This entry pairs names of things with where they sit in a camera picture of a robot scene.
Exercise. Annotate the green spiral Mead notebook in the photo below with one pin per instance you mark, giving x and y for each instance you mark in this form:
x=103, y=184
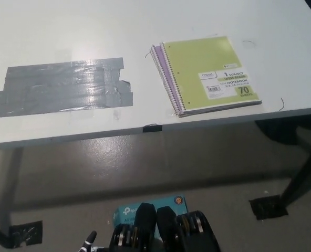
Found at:
x=197, y=60

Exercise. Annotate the grey duct tape patch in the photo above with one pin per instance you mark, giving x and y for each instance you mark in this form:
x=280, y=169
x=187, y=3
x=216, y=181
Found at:
x=63, y=86

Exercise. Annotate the purple spiral notebook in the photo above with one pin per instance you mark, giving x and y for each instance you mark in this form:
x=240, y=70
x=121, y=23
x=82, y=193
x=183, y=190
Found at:
x=157, y=53

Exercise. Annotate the small black tape strip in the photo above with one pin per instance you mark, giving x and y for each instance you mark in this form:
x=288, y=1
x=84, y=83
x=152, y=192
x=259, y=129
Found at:
x=153, y=128

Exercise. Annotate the dark object under table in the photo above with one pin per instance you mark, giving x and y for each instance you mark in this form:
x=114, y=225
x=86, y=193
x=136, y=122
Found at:
x=281, y=128

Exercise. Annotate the teal TP-Link box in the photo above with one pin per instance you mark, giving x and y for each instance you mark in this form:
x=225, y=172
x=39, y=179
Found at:
x=125, y=211

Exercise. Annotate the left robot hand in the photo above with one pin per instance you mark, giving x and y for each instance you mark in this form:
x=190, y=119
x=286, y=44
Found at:
x=92, y=248

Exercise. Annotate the black robot torso blocks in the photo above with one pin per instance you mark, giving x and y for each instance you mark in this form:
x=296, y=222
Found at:
x=168, y=232

